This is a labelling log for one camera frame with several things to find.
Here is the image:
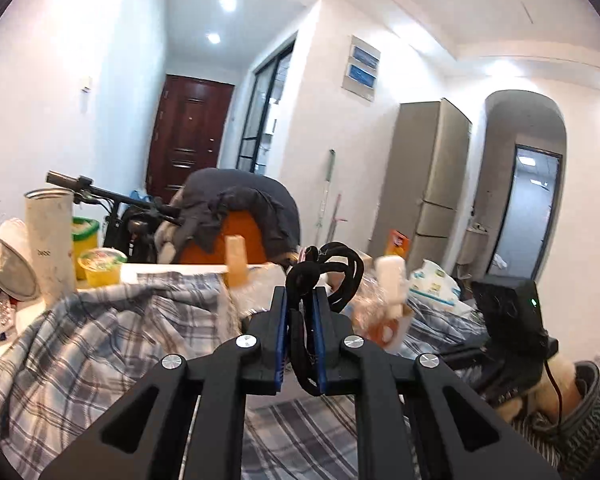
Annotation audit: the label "green and yellow container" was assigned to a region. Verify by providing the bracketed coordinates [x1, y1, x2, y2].
[71, 216, 101, 281]

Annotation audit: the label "person's right forearm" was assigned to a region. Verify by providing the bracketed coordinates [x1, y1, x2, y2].
[495, 355, 600, 466]

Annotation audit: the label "yellow jelly cup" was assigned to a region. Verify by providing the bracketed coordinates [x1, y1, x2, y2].
[77, 247, 128, 288]

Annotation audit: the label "orange snack box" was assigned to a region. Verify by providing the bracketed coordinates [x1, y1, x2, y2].
[386, 229, 412, 260]

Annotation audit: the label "clear plastic bag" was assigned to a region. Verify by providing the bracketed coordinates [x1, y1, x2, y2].
[352, 280, 396, 331]

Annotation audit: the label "beige refrigerator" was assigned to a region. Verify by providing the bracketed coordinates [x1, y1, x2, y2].
[367, 98, 473, 261]

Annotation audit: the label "orange chair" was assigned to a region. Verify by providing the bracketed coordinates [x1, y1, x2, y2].
[180, 210, 268, 266]

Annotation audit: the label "black framed glass door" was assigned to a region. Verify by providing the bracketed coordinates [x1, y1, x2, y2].
[235, 35, 298, 176]

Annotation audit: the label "white wet wipes pack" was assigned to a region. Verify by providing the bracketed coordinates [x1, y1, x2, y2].
[409, 259, 463, 310]

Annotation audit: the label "blue plaid cloth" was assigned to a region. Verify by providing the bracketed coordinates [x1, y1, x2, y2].
[0, 270, 486, 480]

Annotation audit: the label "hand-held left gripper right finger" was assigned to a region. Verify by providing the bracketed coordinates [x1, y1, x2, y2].
[312, 286, 561, 480]

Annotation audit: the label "grey mesh pouch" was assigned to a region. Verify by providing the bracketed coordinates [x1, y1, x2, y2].
[0, 240, 40, 303]

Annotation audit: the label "chair with dark jacket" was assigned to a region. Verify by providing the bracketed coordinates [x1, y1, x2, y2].
[160, 167, 301, 263]

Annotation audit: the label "white bottle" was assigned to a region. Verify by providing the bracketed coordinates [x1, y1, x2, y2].
[376, 254, 407, 311]

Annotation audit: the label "grey wall electrical panel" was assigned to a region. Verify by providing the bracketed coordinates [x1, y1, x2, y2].
[341, 35, 382, 103]

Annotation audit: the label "brown door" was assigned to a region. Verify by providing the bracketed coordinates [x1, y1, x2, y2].
[145, 74, 236, 196]

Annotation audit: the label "black bicycle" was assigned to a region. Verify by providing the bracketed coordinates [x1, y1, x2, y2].
[46, 170, 186, 263]

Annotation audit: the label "cardboard box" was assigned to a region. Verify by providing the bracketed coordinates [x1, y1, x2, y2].
[220, 234, 416, 356]

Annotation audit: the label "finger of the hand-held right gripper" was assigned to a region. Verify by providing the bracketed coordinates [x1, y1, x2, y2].
[432, 342, 488, 373]

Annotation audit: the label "grey mop handle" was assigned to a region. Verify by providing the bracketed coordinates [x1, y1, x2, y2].
[315, 149, 337, 253]

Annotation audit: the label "white tumbler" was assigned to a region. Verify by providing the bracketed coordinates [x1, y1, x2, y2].
[24, 188, 77, 306]

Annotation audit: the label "black hair ties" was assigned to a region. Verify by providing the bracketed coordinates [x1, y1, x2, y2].
[284, 241, 366, 396]

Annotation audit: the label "red broom handle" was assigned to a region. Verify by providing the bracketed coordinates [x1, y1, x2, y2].
[327, 192, 348, 251]

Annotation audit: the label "arched doorway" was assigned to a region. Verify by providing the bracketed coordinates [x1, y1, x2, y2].
[455, 90, 568, 286]

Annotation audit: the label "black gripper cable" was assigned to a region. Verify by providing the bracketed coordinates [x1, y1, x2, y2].
[544, 355, 566, 431]

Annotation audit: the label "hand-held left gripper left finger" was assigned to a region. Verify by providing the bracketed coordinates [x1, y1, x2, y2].
[40, 286, 288, 480]

